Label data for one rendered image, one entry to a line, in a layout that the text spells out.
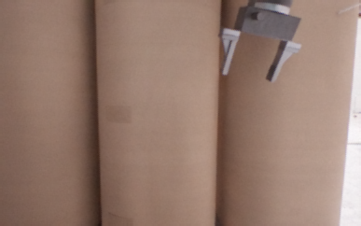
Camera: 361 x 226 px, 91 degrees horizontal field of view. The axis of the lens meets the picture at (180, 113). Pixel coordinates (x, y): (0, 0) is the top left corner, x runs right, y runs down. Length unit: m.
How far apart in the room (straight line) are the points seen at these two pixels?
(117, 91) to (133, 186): 0.27
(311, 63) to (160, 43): 0.42
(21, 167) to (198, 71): 0.57
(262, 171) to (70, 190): 0.60
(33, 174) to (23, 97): 0.22
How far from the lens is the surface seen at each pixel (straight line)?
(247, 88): 0.59
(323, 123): 0.66
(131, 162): 0.55
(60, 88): 0.64
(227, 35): 0.45
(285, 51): 0.53
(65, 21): 0.69
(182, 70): 0.51
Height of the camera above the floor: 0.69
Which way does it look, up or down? 5 degrees down
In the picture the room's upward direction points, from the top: 1 degrees clockwise
